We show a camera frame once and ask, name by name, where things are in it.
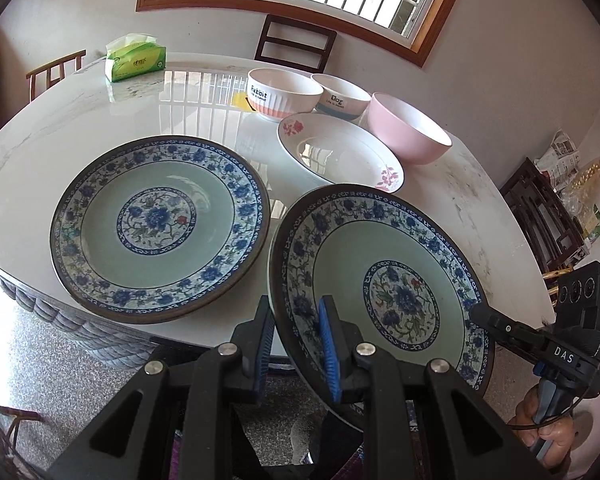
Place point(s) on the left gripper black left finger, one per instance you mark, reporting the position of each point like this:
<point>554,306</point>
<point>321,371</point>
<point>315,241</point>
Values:
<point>178,420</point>

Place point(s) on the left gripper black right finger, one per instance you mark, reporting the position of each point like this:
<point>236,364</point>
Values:
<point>417,418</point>

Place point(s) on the blue floral plate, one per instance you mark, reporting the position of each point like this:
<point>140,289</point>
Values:
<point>392,272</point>
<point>158,228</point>

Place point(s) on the pink bowl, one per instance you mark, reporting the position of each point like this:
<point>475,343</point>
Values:
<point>413,136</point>

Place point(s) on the white plate pink flowers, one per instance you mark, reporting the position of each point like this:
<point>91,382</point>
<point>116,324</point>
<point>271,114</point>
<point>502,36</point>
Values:
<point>340,152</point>

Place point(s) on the white bowl orange stripes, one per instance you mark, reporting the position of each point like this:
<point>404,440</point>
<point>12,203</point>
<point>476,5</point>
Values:
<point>277,94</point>

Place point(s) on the white bowl blue stripes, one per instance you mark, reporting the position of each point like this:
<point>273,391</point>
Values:
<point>341,98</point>

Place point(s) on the quilted grey table skirt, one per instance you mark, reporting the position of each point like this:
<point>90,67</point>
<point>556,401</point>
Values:
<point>105,342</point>

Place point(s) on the dark wooden side cabinet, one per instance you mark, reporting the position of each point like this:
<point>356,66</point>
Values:
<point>554,237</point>

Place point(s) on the clear plastic bag items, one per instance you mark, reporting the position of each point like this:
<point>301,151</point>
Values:
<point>579,199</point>

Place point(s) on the newspaper bundle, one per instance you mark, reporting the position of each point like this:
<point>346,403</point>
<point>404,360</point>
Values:
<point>560,161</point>

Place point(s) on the yellow warning sticker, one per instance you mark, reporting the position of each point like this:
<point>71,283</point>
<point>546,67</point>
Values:
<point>240,100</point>

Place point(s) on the green tissue pack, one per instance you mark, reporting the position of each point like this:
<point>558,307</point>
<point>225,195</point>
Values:
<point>133,55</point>

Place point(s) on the light wooden chair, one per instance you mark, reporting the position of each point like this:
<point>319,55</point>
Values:
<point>47,75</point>

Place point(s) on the dark wooden chair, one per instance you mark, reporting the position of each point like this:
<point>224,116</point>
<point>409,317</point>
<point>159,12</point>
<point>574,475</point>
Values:
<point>295,44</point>

